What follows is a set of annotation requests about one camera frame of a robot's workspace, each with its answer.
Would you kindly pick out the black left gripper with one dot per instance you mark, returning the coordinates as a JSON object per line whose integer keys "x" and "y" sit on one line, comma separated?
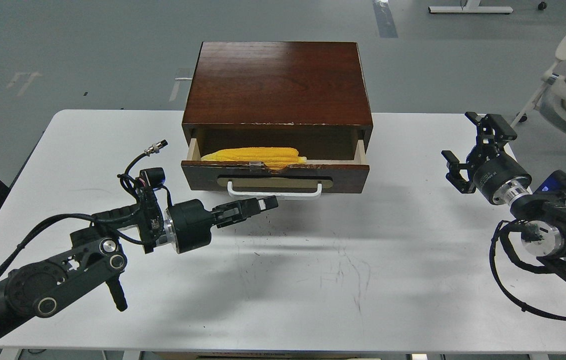
{"x": 187, "y": 224}

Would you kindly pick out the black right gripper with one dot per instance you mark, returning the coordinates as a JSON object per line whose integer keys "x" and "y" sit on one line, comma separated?
{"x": 490, "y": 169}

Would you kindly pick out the yellow toy corn cob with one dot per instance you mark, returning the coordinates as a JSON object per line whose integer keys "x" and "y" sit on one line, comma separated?
{"x": 275, "y": 158}

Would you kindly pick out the wooden drawer with white handle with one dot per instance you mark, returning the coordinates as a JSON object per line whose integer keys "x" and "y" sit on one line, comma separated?
{"x": 296, "y": 181}

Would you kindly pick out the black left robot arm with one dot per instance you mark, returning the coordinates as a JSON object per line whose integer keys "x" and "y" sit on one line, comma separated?
{"x": 44, "y": 288}

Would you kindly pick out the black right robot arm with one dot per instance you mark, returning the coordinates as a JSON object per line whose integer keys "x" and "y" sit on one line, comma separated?
{"x": 535, "y": 240}

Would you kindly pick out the dark wooden drawer cabinet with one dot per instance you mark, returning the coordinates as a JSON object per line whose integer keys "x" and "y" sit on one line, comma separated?
{"x": 292, "y": 85}

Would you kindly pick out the white table base far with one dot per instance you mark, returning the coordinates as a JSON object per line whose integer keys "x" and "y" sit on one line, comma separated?
{"x": 470, "y": 7}

